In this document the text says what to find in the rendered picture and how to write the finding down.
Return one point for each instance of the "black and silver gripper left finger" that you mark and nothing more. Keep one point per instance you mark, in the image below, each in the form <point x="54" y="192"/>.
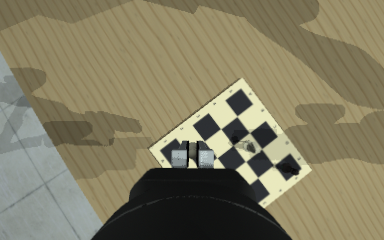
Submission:
<point x="180" y="157"/>

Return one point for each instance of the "cream and black chessboard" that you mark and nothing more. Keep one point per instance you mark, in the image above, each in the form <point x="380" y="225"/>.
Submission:
<point x="224" y="125"/>

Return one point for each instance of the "black chess piece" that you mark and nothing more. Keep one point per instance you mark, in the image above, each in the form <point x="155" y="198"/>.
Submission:
<point x="287" y="168"/>

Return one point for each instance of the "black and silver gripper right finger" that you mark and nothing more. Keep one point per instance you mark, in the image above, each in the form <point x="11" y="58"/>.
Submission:
<point x="205" y="157"/>

